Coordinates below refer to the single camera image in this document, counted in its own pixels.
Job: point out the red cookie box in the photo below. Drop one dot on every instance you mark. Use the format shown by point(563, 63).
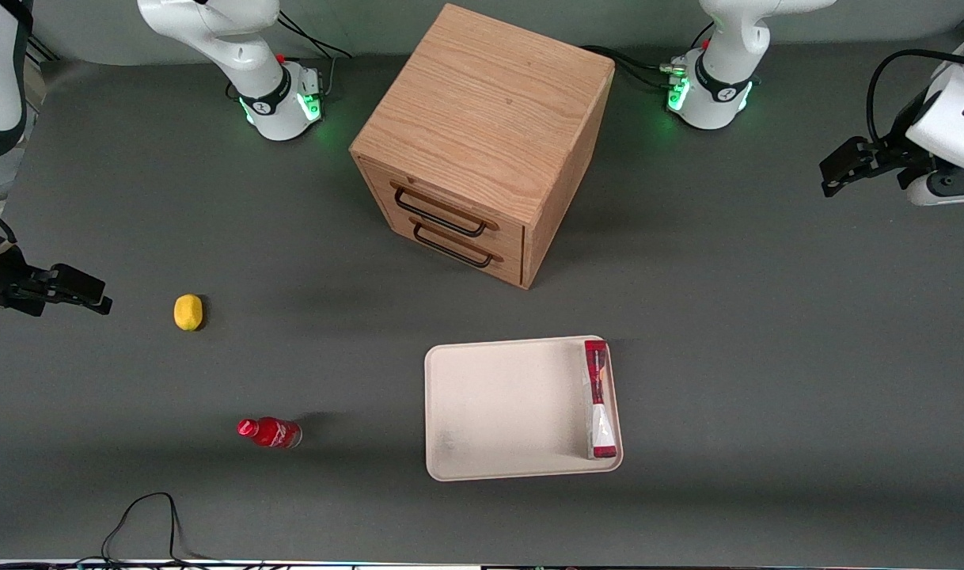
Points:
point(599, 380)

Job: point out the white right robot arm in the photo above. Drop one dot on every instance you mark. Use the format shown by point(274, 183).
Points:
point(237, 47)

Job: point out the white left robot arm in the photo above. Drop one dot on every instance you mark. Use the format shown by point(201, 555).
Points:
point(719, 87)

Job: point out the beige rectangular tray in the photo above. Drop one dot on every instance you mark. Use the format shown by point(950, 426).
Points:
point(506, 408)

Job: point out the yellow lemon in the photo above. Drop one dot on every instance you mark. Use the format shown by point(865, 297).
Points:
point(187, 312)

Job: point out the red soda bottle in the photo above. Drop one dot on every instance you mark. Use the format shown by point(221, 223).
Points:
point(272, 432)

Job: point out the wooden drawer cabinet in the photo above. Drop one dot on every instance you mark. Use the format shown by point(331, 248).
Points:
point(490, 103)

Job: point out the wooden drawer front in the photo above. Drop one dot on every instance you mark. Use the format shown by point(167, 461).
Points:
point(458, 241)
point(450, 207)

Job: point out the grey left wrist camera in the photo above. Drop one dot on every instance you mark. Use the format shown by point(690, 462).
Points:
point(949, 188)

